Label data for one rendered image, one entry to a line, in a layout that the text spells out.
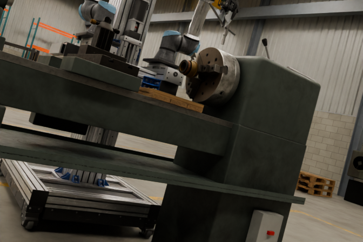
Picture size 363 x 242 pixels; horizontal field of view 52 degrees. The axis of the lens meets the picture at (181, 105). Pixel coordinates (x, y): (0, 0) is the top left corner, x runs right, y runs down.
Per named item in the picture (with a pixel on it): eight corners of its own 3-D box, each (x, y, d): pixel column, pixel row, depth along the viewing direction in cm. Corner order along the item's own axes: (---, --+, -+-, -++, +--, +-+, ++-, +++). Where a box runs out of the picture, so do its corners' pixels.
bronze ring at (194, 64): (193, 62, 206) (180, 57, 201) (203, 63, 198) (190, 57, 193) (188, 79, 205) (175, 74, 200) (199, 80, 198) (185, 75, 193)
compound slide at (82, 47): (115, 67, 189) (118, 58, 189) (124, 68, 181) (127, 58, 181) (76, 54, 177) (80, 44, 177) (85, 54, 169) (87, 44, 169)
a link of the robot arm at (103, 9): (101, 20, 227) (107, -1, 227) (87, 19, 234) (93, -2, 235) (115, 27, 236) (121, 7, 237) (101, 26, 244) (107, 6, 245)
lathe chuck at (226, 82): (190, 101, 223) (206, 51, 223) (225, 110, 197) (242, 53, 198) (179, 98, 217) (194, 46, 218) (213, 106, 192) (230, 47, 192)
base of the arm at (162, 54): (149, 59, 263) (153, 46, 264) (167, 66, 272) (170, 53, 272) (160, 59, 251) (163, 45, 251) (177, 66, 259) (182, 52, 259)
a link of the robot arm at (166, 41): (157, 47, 266) (162, 29, 266) (175, 53, 269) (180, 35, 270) (161, 45, 254) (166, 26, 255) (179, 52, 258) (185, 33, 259)
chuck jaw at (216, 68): (212, 70, 205) (227, 66, 196) (210, 79, 204) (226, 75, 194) (196, 64, 198) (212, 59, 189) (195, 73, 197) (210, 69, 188)
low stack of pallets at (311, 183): (302, 187, 1020) (306, 172, 1022) (333, 197, 959) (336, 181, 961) (279, 183, 934) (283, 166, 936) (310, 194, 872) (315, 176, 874)
